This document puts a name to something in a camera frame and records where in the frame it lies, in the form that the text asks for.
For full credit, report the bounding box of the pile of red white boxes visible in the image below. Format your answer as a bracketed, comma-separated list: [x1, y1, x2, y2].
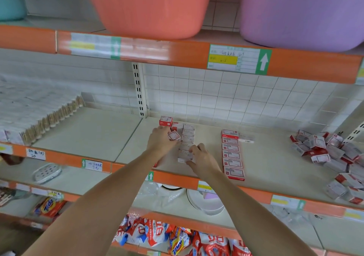
[289, 129, 364, 205]

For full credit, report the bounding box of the stack of white plates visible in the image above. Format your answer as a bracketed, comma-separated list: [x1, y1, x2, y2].
[159, 184, 183, 192]

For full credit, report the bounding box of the large label with green arrow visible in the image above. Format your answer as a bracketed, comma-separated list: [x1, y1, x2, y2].
[70, 32, 122, 60]
[355, 60, 364, 86]
[207, 44, 273, 76]

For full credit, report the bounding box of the row of beige bundles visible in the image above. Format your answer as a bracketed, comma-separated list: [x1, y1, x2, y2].
[0, 79, 85, 147]

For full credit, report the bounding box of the purple plastic basin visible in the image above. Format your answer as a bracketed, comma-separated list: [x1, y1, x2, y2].
[239, 0, 364, 53]

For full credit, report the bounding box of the orange plastic basin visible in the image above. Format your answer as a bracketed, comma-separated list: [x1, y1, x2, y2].
[83, 0, 218, 40]

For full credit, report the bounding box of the person's left forearm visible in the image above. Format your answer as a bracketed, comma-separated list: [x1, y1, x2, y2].
[25, 148, 166, 256]

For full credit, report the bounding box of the white perforated shelf upright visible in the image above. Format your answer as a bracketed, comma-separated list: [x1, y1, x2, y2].
[344, 122, 364, 143]
[131, 62, 149, 118]

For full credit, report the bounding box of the person's left hand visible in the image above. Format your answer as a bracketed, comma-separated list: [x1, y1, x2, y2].
[147, 125, 182, 158]

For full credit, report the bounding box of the white handwritten label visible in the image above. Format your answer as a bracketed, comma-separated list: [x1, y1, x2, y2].
[25, 148, 46, 162]

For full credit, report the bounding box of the pile of small colourful packets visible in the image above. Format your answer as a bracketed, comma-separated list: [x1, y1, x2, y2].
[31, 195, 251, 256]

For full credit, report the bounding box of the person's right forearm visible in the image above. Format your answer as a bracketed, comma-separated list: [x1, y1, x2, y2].
[202, 167, 319, 256]

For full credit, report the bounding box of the person's right hand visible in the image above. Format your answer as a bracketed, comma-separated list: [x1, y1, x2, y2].
[187, 144, 221, 177]

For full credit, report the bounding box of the white shelf with orange edges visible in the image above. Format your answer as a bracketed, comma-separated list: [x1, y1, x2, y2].
[0, 17, 364, 256]

